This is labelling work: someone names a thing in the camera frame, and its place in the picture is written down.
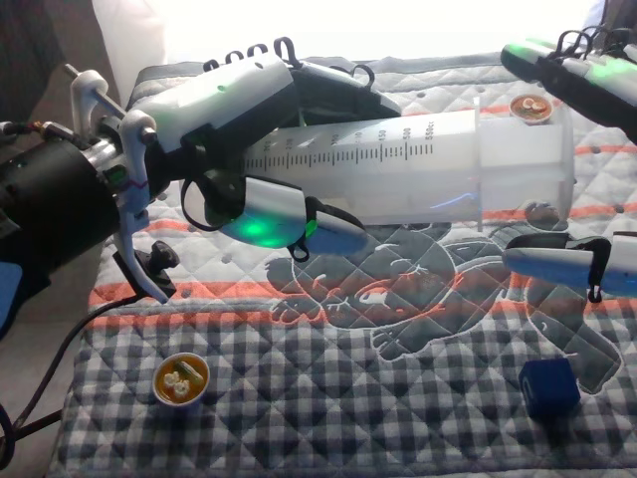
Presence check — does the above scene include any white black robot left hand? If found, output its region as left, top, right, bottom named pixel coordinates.
left=126, top=35, right=403, bottom=263

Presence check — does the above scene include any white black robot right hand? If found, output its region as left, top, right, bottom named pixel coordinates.
left=500, top=27, right=637, bottom=304

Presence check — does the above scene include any large translucent plastic syringe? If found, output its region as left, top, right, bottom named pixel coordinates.
left=238, top=97, right=576, bottom=233

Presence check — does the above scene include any toy cup of egg soup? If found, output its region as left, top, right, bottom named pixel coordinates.
left=508, top=93, right=554, bottom=123

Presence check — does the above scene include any toy cup of yellow soup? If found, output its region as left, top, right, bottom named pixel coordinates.
left=151, top=352, right=211, bottom=408

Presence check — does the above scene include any blue toy cube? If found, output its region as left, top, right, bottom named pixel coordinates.
left=517, top=356, right=582, bottom=422

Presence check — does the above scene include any quilted bear print table quilt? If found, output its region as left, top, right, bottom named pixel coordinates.
left=47, top=52, right=637, bottom=478

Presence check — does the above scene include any black cable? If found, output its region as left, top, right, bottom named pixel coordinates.
left=0, top=293, right=150, bottom=478

